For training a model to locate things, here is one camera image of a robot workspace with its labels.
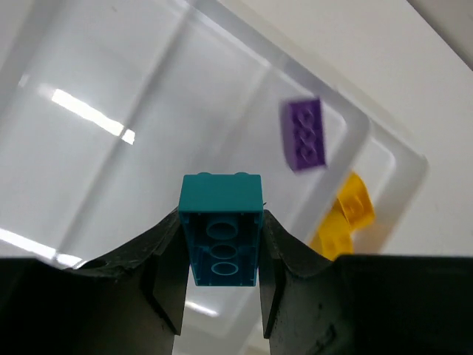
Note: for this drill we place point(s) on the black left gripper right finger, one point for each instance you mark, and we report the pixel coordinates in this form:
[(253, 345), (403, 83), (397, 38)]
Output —
[(361, 304)]

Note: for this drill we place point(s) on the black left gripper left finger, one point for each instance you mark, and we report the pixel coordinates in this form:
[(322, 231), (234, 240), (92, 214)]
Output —
[(128, 301)]

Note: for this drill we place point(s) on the yellow round printed lego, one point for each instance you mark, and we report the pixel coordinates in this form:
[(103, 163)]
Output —
[(334, 235)]

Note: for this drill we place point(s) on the yellow lego brick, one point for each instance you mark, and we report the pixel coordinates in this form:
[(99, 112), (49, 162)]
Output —
[(354, 202)]

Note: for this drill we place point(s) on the teal lego brick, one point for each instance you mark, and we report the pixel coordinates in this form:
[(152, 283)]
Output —
[(222, 217)]

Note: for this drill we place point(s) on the purple lego plate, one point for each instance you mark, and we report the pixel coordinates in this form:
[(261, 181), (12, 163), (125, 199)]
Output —
[(302, 128)]

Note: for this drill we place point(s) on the white divided sorting tray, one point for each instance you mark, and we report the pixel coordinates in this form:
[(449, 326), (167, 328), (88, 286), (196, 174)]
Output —
[(106, 105)]

